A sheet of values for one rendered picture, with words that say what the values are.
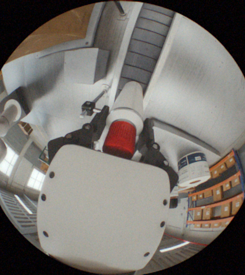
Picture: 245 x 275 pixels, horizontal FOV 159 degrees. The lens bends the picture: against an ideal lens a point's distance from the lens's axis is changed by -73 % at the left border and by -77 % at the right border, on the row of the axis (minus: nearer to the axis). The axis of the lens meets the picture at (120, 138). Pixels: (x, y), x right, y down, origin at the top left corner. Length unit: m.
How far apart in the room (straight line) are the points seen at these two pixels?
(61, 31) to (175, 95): 0.37
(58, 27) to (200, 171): 0.68
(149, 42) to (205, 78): 0.22
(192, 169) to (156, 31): 0.54
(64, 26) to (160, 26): 0.21
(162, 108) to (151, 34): 0.25
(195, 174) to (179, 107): 0.32
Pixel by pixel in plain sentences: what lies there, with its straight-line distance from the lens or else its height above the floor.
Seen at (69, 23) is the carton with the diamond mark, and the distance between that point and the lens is 0.28.
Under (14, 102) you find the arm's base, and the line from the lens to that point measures 0.85.
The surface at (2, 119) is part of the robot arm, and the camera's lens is 0.69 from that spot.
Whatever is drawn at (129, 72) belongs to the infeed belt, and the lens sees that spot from 0.25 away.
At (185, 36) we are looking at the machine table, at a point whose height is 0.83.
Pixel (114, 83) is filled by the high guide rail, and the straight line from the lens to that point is 0.18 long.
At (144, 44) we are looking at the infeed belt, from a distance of 0.25.
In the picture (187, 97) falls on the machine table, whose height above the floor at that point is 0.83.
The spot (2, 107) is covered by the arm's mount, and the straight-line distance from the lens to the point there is 0.95.
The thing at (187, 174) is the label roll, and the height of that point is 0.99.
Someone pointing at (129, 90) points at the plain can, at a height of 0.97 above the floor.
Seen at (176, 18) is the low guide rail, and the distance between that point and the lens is 0.27.
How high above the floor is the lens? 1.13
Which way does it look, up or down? 40 degrees down
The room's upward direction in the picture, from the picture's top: 166 degrees counter-clockwise
